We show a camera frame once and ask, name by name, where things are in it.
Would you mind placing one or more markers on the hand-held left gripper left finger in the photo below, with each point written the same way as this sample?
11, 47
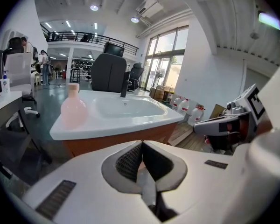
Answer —
84, 195

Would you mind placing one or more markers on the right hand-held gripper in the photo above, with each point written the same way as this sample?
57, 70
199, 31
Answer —
243, 115

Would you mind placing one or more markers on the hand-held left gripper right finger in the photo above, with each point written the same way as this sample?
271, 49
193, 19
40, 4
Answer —
212, 190

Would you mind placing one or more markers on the white ceramic sink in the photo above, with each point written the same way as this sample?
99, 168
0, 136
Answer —
130, 111

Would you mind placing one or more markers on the flat cardboard sheet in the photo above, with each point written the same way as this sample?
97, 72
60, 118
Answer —
217, 112

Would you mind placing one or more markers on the clear water jug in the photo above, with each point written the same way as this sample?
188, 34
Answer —
196, 115
177, 103
184, 107

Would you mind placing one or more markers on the cardboard box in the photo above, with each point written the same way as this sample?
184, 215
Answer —
156, 92

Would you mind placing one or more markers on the pink round bottle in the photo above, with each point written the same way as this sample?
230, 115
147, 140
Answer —
73, 108

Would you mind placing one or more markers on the black office chair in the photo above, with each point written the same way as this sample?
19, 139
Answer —
136, 74

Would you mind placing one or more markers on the black faucet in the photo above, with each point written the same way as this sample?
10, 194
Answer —
124, 85

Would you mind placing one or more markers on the large dark grey armchair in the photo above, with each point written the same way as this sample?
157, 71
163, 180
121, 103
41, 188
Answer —
108, 72

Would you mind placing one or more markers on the black bar stool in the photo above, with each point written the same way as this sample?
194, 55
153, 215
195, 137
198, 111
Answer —
75, 74

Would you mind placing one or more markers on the black monitor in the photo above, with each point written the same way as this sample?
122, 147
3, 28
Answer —
114, 49

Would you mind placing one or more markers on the round ceiling light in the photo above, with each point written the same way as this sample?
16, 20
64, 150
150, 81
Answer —
94, 7
135, 20

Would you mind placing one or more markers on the white ceiling air conditioner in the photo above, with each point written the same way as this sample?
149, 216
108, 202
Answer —
149, 6

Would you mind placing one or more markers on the hand soap pump bottle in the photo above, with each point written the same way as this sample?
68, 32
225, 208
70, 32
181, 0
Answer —
5, 84

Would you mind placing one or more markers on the white mesh office chair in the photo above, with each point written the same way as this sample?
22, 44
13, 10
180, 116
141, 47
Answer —
19, 71

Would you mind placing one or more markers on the black mezzanine railing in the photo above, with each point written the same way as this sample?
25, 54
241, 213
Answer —
88, 37

